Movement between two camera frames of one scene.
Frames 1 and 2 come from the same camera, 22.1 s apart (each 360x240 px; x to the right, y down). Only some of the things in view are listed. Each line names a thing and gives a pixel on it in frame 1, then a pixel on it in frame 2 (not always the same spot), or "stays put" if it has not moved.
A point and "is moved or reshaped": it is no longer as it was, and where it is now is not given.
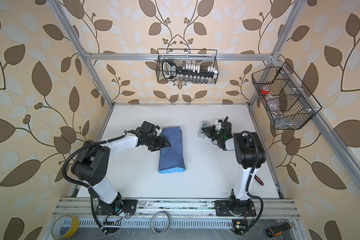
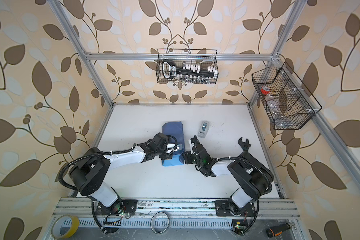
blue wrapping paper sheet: x=171 y=158 is moved or reshaped
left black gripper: x=164 y=145 to x=166 y=156
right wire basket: x=287 y=103 stays put
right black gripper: x=209 y=131 to x=187 y=159
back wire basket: x=187 y=66 stays put
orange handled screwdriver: x=276 y=230 stays put
